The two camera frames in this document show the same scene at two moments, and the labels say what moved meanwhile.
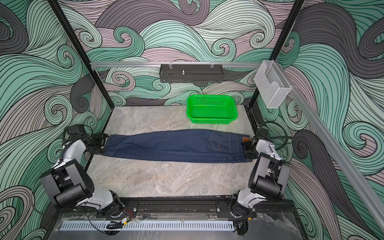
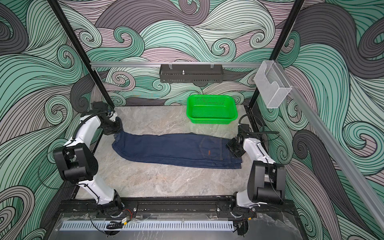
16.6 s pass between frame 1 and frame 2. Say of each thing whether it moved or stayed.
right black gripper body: moved
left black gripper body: moved
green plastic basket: stayed
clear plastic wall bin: stayed
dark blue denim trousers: moved
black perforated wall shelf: stayed
